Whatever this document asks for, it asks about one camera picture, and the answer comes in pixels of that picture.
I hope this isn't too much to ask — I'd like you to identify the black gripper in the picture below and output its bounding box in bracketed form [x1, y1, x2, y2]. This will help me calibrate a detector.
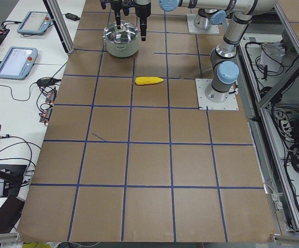
[134, 0, 150, 41]
[100, 0, 134, 28]

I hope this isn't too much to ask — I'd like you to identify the glass pot lid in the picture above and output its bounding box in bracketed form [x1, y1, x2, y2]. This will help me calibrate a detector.
[103, 20, 139, 44]

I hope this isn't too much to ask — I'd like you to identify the yellow corn cob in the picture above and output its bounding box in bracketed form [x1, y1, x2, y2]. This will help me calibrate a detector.
[135, 76, 163, 85]

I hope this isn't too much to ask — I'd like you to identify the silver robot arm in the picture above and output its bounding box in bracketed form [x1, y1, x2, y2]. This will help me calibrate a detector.
[100, 1, 226, 29]
[158, 0, 277, 96]

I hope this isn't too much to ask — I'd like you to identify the pale green steel pot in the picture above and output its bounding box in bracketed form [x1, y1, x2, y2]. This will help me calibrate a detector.
[103, 34, 140, 58]

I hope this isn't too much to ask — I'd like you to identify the black power adapter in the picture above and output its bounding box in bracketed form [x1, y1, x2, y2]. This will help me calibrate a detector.
[65, 12, 80, 21]

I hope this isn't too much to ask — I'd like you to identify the upper teach pendant tablet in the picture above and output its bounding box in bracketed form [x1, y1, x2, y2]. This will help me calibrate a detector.
[17, 11, 52, 35]

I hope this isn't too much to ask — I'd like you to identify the teach pendant tablet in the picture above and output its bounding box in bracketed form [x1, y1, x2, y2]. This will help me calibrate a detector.
[17, 11, 52, 35]
[0, 46, 38, 80]

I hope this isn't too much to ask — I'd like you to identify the lower teach pendant tablet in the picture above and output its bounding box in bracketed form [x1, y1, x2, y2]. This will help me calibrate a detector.
[0, 46, 38, 80]

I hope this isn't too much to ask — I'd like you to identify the aluminium frame post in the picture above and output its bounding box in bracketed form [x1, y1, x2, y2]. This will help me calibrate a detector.
[43, 0, 74, 54]

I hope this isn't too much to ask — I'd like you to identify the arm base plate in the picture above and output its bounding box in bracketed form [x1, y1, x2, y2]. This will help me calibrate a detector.
[196, 79, 239, 111]
[186, 14, 220, 35]

